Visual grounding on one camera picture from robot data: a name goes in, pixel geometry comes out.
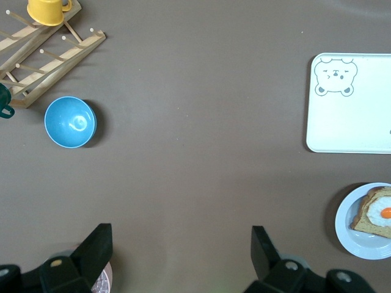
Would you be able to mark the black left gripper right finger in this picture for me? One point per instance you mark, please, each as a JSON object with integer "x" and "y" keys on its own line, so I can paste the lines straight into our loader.
{"x": 265, "y": 259}

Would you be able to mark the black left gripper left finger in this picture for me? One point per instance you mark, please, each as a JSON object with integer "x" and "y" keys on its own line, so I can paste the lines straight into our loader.
{"x": 88, "y": 259}

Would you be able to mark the white round ribbed plate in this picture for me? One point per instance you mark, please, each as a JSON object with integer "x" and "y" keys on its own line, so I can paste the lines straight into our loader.
{"x": 348, "y": 219}

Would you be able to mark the brown bread slice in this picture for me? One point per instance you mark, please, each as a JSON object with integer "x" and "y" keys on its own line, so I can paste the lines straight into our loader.
{"x": 363, "y": 224}

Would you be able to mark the fried egg toy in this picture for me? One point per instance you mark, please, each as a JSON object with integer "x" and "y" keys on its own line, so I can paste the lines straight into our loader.
{"x": 377, "y": 210}

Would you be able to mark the clear ice cube pile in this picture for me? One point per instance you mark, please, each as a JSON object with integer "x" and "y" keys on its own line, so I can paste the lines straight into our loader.
{"x": 101, "y": 285}

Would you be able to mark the blue bowl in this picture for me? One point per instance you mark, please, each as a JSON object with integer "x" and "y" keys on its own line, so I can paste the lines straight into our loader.
{"x": 68, "y": 122}

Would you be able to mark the cream bear print tray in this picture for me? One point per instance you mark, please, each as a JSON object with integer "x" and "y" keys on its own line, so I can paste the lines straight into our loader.
{"x": 351, "y": 116}

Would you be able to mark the dark green mug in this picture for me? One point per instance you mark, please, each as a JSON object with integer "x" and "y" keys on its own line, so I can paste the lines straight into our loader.
{"x": 3, "y": 97}

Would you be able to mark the wooden peg mug rack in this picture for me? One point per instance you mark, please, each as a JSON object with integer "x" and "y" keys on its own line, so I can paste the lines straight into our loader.
{"x": 55, "y": 61}

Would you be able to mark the yellow mug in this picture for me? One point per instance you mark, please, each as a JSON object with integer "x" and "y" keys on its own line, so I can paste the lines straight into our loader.
{"x": 46, "y": 10}

